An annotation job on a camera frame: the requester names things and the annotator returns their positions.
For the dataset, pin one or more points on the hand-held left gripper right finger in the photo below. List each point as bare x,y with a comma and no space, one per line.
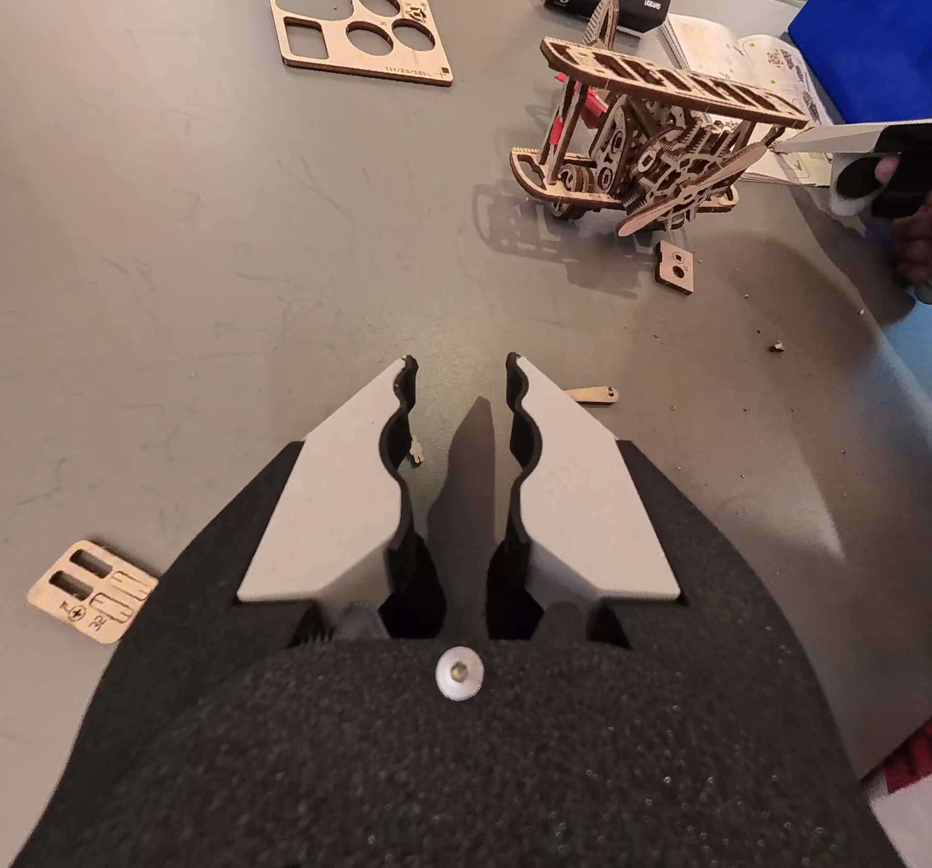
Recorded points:
590,518

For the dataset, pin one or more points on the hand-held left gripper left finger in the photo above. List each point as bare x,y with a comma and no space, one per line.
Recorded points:
327,518

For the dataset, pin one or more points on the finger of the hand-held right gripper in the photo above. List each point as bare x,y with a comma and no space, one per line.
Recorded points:
837,140

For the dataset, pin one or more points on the wooden biplane model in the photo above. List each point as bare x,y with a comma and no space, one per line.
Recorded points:
670,169

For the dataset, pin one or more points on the grey desk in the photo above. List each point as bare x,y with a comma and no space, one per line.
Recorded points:
218,263

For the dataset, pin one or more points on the person's right hand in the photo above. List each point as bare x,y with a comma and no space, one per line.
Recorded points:
917,249

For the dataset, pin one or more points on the tiny wooden part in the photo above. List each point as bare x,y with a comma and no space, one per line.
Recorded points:
416,451

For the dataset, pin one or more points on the blue storage bin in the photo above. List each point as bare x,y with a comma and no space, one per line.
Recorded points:
866,30

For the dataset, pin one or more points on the pointed wooden stick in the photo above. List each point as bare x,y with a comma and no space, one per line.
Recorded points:
597,395

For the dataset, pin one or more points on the open instruction booklet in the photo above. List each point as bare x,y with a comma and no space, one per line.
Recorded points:
728,45

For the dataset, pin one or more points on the square wooden piece with holes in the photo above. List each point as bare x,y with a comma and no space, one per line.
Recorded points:
666,278

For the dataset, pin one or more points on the wooden scrap with slots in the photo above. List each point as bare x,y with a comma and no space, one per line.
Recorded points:
102,628

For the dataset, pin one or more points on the wooden part sheet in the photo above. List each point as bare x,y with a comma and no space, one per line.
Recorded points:
364,71

